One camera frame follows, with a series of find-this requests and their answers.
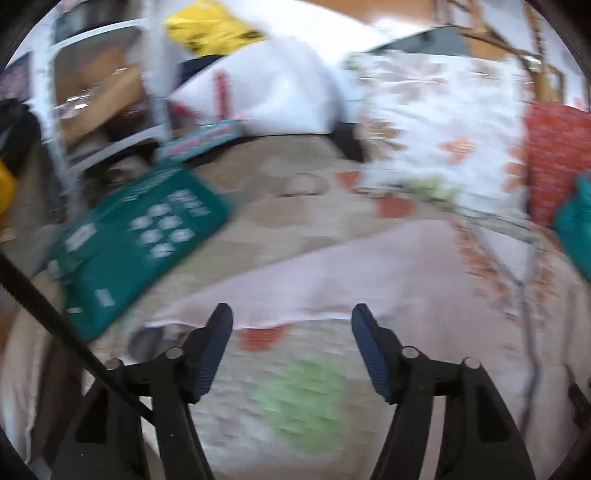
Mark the wooden headboard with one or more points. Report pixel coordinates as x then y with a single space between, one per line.
542 55

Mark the white metal shelf rack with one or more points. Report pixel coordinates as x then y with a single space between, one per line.
154 87

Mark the red floral blanket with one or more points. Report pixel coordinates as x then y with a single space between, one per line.
556 152

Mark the teal towel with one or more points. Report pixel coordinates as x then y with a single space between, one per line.
577 230

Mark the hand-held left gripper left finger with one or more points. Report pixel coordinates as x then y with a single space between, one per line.
211 353

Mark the floral print pillow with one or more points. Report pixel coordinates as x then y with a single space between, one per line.
438 120

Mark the heart print quilt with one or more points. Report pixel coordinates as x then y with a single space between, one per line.
295 410

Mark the colourful flat box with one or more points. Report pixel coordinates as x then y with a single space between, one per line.
198 141

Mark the yellow plastic bag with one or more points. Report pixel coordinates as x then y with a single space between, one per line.
210 27

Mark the white plastic bag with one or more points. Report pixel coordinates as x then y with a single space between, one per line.
277 92

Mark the pale pink cloth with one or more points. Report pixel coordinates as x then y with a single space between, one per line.
369 277

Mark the green cardboard box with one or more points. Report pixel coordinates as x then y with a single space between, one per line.
129 258

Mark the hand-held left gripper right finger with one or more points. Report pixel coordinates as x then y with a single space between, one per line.
371 353

